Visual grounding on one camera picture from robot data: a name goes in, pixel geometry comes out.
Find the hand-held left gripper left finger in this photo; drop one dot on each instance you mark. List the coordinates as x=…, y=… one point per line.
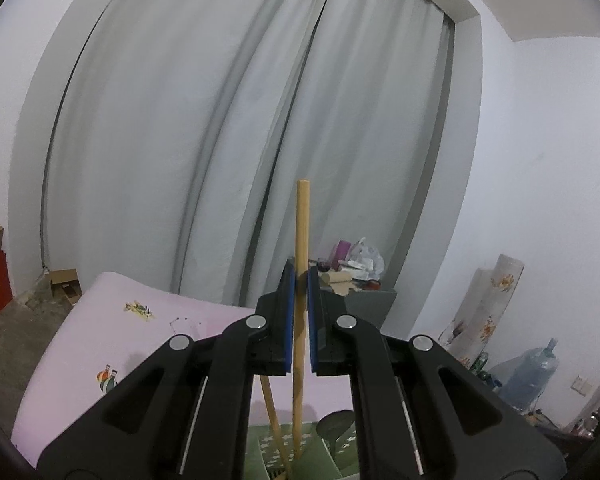
x=290, y=330

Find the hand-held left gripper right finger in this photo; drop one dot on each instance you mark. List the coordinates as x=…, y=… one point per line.
x=312, y=340

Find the metal spoon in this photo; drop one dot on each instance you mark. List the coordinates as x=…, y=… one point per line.
x=337, y=427

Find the long bamboo chopstick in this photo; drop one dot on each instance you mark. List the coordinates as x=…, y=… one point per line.
x=302, y=230

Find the green star-holed utensil basket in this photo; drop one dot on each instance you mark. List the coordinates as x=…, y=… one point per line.
x=315, y=456

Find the brown cardboard roll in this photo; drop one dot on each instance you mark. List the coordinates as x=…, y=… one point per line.
x=336, y=277

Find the grey cabinet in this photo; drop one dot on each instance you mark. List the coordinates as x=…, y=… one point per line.
x=375, y=305

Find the small red container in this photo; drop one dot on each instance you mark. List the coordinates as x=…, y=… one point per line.
x=372, y=285

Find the white plastic bag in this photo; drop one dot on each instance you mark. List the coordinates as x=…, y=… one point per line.
x=367, y=255

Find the green glass bottle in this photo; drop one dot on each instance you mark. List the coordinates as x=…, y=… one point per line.
x=481, y=362

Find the rolled floral mat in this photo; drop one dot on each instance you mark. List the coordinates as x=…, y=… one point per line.
x=485, y=305

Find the pink printed tablecloth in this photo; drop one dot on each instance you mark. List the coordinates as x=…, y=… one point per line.
x=105, y=320

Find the blue water bottle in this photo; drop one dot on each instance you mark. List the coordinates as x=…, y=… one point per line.
x=530, y=375

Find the grey curtain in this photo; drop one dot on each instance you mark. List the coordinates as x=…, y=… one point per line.
x=180, y=135

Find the small cardboard box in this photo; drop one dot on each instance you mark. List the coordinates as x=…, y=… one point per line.
x=62, y=277

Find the white wall socket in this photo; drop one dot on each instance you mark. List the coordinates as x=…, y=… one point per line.
x=581, y=385

